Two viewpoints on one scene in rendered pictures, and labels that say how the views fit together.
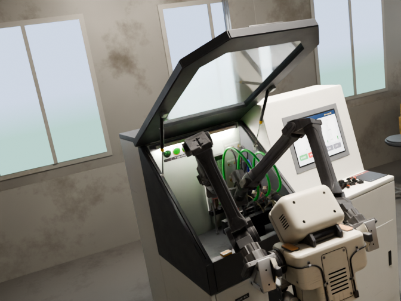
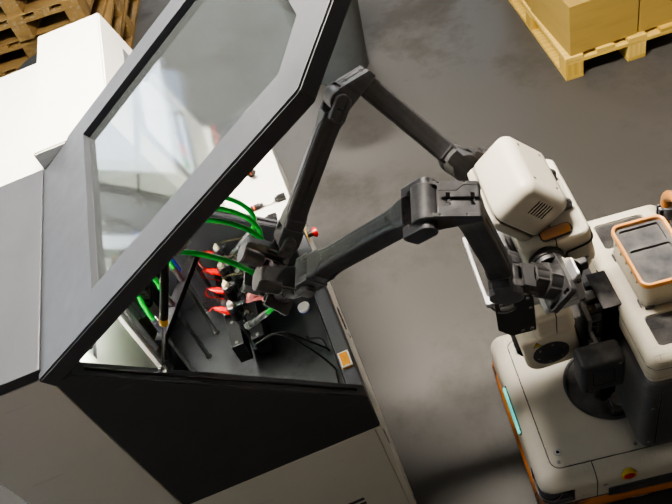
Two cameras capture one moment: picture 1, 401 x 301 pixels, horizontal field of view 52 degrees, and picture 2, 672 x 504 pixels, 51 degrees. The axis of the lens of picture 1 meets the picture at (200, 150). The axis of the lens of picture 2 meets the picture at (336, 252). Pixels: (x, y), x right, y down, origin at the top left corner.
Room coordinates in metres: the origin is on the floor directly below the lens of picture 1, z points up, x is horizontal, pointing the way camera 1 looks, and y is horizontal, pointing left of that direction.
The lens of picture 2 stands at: (1.19, 0.91, 2.51)
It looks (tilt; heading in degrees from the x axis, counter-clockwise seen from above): 46 degrees down; 298
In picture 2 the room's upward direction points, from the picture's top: 22 degrees counter-clockwise
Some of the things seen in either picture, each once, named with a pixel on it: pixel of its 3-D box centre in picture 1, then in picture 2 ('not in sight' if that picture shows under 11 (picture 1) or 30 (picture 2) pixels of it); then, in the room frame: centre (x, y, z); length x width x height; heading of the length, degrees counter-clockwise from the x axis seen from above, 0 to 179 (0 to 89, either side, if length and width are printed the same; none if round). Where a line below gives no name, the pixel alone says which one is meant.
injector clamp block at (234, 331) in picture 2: (252, 224); (245, 313); (2.17, -0.23, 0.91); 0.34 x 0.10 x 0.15; 119
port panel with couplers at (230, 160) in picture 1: (235, 162); not in sight; (2.46, -0.20, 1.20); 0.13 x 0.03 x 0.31; 119
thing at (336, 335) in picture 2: (263, 252); (330, 319); (1.90, -0.24, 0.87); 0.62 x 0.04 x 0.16; 119
